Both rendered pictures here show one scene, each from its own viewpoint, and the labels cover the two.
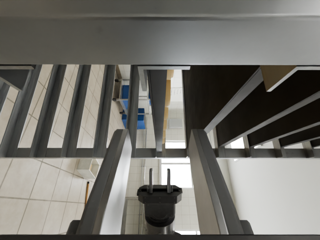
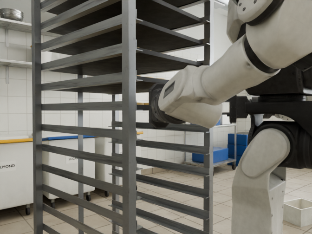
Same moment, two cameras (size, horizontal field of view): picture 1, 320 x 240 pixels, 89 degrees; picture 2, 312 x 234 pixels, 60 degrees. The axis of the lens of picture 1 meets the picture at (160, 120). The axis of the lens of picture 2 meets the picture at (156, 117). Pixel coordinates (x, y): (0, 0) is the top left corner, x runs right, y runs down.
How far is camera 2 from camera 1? 0.71 m
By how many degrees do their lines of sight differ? 22
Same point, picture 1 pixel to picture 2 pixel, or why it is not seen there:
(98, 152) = (205, 152)
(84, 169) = (300, 217)
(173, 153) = not seen: hidden behind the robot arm
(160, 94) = (146, 106)
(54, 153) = (206, 183)
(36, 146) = (201, 195)
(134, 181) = not seen: outside the picture
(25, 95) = (170, 205)
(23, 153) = (206, 205)
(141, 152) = not seen: hidden behind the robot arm
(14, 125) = (188, 212)
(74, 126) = (190, 170)
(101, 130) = (192, 150)
